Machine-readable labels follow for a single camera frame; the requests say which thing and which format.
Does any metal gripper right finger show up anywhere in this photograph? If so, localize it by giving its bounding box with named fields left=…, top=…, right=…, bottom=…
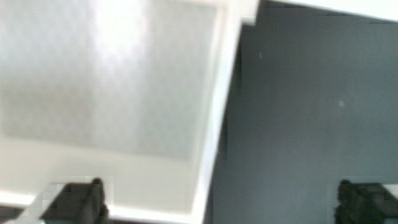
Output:
left=334, top=180, right=398, bottom=224

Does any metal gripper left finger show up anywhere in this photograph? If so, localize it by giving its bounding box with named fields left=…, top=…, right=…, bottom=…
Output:
left=41, top=178, right=109, bottom=224

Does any white drawer cabinet box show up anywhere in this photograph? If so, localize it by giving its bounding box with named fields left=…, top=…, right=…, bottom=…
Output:
left=268, top=0, right=398, bottom=22

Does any rear white drawer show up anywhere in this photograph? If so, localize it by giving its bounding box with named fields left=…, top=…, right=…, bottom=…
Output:
left=0, top=0, right=260, bottom=224

